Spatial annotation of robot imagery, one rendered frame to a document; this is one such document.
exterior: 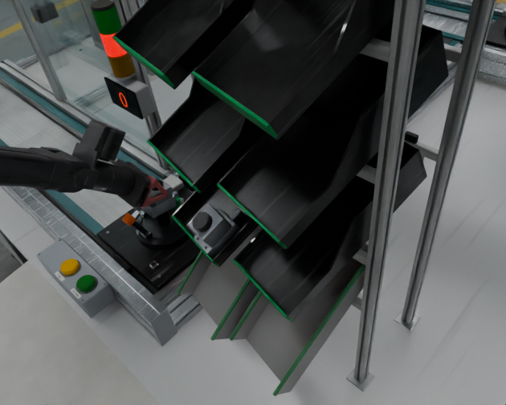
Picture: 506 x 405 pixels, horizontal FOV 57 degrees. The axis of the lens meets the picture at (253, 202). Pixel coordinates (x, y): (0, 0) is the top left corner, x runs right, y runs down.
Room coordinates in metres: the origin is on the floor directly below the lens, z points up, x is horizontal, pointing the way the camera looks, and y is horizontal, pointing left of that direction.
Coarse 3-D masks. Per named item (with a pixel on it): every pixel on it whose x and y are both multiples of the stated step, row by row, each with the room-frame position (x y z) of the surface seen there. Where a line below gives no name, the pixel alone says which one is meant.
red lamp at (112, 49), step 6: (102, 36) 0.97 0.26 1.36; (108, 36) 0.96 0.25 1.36; (108, 42) 0.97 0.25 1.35; (114, 42) 0.97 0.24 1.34; (108, 48) 0.97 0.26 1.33; (114, 48) 0.96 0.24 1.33; (120, 48) 0.97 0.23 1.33; (108, 54) 0.97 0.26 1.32; (114, 54) 0.96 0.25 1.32; (120, 54) 0.97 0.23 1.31
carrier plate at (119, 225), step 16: (192, 192) 0.88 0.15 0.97; (112, 224) 0.80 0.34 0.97; (112, 240) 0.75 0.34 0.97; (128, 240) 0.74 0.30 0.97; (192, 240) 0.72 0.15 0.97; (128, 256) 0.70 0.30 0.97; (144, 256) 0.69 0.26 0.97; (160, 256) 0.68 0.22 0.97; (176, 256) 0.67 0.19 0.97; (192, 256) 0.67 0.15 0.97; (144, 272) 0.64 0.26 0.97; (160, 272) 0.64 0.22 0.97; (176, 272) 0.63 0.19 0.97; (160, 288) 0.60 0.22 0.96
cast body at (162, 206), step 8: (168, 184) 0.78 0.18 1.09; (152, 192) 0.75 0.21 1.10; (160, 192) 0.75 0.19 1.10; (168, 192) 0.76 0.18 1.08; (176, 192) 0.80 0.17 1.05; (160, 200) 0.75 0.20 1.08; (168, 200) 0.76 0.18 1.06; (144, 208) 0.76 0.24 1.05; (152, 208) 0.73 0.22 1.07; (160, 208) 0.75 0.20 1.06; (168, 208) 0.76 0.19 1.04; (152, 216) 0.73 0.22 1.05
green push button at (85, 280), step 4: (84, 276) 0.65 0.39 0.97; (88, 276) 0.65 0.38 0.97; (92, 276) 0.65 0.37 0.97; (80, 280) 0.64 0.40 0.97; (84, 280) 0.64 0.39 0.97; (88, 280) 0.64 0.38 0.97; (92, 280) 0.64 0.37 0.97; (76, 284) 0.64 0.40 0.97; (80, 284) 0.63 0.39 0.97; (84, 284) 0.63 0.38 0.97; (88, 284) 0.63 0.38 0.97; (92, 284) 0.63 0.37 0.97; (80, 288) 0.62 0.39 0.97; (84, 288) 0.62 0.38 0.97; (88, 288) 0.62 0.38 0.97
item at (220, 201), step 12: (252, 144) 0.65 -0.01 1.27; (240, 156) 0.64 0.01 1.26; (228, 168) 0.62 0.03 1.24; (216, 180) 0.61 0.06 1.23; (204, 192) 0.60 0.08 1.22; (216, 192) 0.59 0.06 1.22; (192, 204) 0.58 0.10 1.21; (204, 204) 0.58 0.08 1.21; (216, 204) 0.57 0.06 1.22; (228, 204) 0.56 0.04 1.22; (180, 216) 0.57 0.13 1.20; (192, 216) 0.57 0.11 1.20; (252, 228) 0.49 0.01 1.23; (240, 240) 0.48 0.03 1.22; (204, 252) 0.47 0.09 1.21; (228, 252) 0.47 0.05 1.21; (216, 264) 0.46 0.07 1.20
